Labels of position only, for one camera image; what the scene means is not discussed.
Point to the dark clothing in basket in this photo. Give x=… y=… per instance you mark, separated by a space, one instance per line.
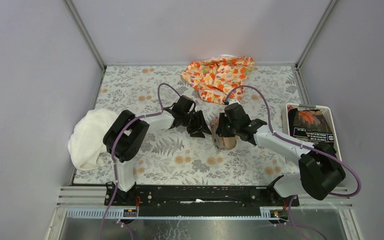
x=310 y=126

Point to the white towel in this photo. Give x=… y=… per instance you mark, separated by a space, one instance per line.
x=85 y=145

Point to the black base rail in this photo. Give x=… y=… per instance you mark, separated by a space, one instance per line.
x=197 y=201

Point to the white perforated plastic basket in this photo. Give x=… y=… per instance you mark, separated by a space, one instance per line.
x=326 y=111

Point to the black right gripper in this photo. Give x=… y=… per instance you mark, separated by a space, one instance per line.
x=221 y=130

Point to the orange floral fabric pouch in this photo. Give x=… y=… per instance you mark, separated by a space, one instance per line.
x=215 y=79

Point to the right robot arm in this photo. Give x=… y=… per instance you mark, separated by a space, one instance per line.
x=319 y=173

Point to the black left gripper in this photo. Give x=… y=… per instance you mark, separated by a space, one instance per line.
x=199 y=126

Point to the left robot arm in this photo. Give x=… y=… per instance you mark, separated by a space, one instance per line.
x=126 y=135

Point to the plaid glasses case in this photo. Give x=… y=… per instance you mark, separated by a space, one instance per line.
x=221 y=139

